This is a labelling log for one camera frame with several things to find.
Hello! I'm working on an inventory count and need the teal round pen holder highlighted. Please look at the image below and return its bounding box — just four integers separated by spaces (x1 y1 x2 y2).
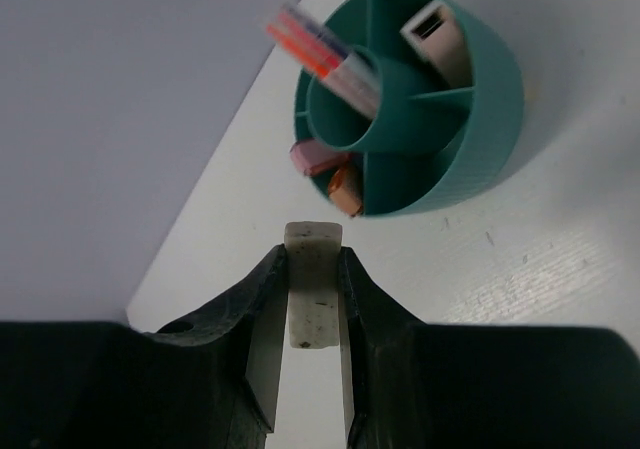
294 0 524 217

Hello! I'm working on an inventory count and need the orange highlighter pen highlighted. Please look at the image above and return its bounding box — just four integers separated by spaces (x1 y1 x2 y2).
266 12 348 80

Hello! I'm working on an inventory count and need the pink mini stapler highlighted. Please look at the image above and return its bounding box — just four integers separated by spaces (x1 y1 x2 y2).
400 0 473 88

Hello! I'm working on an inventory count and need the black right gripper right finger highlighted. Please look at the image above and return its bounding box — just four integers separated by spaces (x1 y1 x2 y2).
337 248 639 448

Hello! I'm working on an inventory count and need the grey white eraser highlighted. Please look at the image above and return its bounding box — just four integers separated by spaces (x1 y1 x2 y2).
284 221 342 349

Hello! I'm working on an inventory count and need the orange correction tape dispenser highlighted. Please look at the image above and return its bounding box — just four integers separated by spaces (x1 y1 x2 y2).
328 164 364 217

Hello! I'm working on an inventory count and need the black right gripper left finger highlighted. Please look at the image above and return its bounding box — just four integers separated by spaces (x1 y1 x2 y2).
1 245 289 448

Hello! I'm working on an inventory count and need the red highlighter pen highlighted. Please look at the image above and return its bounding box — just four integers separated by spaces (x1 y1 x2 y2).
272 8 374 115

